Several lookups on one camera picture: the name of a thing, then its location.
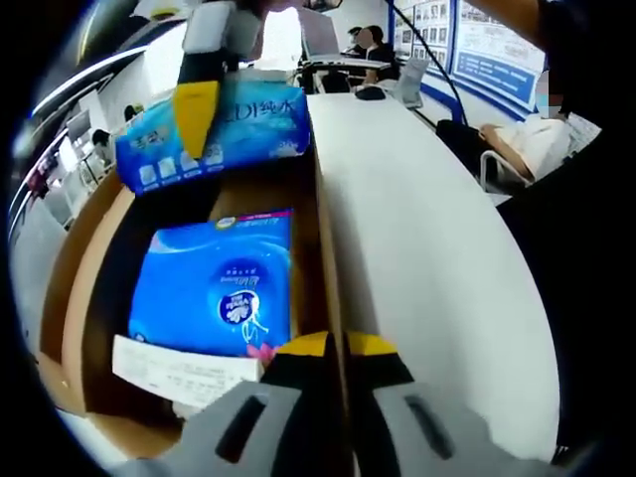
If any blue soft tissue pack pink flower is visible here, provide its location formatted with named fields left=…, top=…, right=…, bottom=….
left=127, top=208, right=294, bottom=359

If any blue white wall poster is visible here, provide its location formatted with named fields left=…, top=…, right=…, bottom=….
left=397, top=0, right=546, bottom=120

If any white office chair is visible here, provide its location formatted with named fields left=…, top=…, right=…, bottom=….
left=479, top=151, right=531, bottom=193

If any light blue soft tissue pack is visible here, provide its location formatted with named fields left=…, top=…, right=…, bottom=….
left=114, top=69, right=313, bottom=198

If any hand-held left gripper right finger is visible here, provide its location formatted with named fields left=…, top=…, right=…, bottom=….
left=345, top=331, right=503, bottom=477

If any grey open laptop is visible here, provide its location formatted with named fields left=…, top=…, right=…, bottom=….
left=297, top=8, right=394, bottom=69

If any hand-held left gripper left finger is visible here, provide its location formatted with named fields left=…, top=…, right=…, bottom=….
left=121, top=331, right=349, bottom=477

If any white paper slip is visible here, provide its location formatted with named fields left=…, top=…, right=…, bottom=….
left=111, top=335, right=264, bottom=411

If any black cable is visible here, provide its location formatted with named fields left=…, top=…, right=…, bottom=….
left=392, top=0, right=471, bottom=125

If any white desktop stand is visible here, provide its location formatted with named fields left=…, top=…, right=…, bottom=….
left=399, top=58, right=431, bottom=108

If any brown cardboard shoe box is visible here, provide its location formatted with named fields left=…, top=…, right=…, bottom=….
left=37, top=141, right=362, bottom=477

